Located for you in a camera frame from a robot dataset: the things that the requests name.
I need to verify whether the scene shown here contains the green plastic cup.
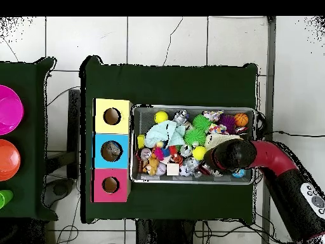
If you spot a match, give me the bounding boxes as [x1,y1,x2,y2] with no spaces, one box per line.
[0,189,14,209]

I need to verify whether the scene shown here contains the orange plastic bowl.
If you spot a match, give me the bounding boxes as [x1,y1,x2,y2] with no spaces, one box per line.
[0,139,22,182]

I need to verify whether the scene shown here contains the shallow mesh bin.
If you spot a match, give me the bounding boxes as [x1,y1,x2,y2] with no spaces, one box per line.
[129,104,257,186]

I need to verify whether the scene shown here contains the colourful patterned cloth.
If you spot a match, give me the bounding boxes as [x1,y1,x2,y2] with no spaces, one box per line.
[202,109,230,135]

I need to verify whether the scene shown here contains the purple spiky rubber ball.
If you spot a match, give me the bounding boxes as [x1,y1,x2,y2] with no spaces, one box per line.
[217,113,237,134]

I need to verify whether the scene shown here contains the yellow tennis ball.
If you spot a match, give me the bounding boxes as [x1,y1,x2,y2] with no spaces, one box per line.
[192,146,208,161]

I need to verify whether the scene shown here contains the mint muslin cloth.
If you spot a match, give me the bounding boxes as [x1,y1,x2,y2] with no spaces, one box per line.
[144,120,187,149]

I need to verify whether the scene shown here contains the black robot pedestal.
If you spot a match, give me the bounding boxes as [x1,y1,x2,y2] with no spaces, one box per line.
[135,219,197,244]

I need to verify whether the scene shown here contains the small orange basketball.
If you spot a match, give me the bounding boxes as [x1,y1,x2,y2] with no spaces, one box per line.
[234,112,249,127]

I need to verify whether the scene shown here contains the green spiky rubber ball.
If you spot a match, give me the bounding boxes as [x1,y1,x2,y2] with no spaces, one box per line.
[183,127,207,147]
[191,114,212,132]

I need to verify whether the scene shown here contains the wooden box with three holes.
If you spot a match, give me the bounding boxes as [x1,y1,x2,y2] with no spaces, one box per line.
[91,98,133,203]

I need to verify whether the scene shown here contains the smooth yellow ball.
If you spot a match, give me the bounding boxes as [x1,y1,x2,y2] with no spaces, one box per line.
[154,111,169,125]

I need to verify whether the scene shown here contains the grey metal rail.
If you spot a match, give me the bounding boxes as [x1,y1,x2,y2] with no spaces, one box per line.
[261,16,277,244]

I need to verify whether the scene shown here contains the black cable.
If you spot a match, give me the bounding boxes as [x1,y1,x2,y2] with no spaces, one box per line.
[263,130,325,139]

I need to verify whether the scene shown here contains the dark green table cloth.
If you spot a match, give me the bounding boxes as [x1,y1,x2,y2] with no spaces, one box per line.
[0,57,59,220]
[79,55,258,226]

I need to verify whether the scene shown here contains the magenta plastic bowl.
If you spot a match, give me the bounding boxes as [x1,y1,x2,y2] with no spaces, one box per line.
[0,85,25,135]

